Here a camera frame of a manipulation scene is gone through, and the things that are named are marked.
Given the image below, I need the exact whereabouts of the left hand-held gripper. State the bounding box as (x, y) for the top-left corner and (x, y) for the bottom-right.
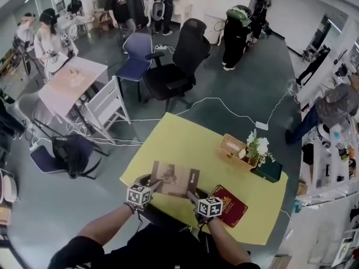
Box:
(126, 174), (164, 209)

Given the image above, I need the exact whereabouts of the person's black shirt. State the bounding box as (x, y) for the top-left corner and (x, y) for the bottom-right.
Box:
(47, 223), (263, 269)

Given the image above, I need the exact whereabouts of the small cardboard box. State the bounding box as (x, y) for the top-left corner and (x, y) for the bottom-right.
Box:
(296, 179), (309, 196)

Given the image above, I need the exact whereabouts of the person's right forearm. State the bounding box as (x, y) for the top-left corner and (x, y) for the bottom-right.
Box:
(206, 216), (255, 267)

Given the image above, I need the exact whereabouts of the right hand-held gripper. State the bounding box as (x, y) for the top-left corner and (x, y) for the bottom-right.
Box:
(185, 188), (224, 224)

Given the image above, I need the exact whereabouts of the white flower bouquet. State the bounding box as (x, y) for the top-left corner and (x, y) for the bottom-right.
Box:
(238, 129), (277, 168)

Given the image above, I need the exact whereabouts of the white folding chair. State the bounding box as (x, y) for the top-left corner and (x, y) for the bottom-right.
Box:
(83, 76), (132, 146)

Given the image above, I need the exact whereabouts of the black bag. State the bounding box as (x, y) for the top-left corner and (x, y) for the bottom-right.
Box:
(52, 134), (95, 177)

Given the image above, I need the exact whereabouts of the brown photo-cover book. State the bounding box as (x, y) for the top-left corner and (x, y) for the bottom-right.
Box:
(148, 160), (201, 199)

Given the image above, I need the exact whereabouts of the navy metal-frame chair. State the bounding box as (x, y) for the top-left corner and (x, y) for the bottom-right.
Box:
(29, 134), (103, 180)

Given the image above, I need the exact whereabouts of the red gold-ornament book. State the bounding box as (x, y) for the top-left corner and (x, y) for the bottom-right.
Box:
(209, 184), (249, 229)

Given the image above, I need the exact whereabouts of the dark green box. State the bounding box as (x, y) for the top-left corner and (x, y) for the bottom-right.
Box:
(250, 157), (283, 183)

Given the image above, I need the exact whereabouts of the blue plastic chair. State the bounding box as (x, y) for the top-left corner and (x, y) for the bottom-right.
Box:
(114, 32), (165, 102)

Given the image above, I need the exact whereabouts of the yellow tablecloth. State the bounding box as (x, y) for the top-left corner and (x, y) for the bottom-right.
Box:
(119, 112), (289, 245)

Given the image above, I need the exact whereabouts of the pink table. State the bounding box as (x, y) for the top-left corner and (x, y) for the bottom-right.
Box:
(38, 56), (109, 118)

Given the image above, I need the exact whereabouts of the white shelving unit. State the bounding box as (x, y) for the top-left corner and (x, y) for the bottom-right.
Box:
(297, 105), (359, 206)

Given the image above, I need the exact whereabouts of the black office chair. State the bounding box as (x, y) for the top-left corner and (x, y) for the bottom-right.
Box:
(142, 17), (211, 112)

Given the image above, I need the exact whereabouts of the wicker tissue basket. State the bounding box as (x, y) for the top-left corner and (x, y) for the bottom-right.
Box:
(218, 133), (259, 172)

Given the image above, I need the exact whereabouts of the long white cable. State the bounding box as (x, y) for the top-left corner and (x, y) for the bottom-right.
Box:
(168, 96), (257, 126)

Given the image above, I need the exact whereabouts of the person's left forearm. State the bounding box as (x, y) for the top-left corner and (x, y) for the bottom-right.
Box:
(75, 203), (139, 248)

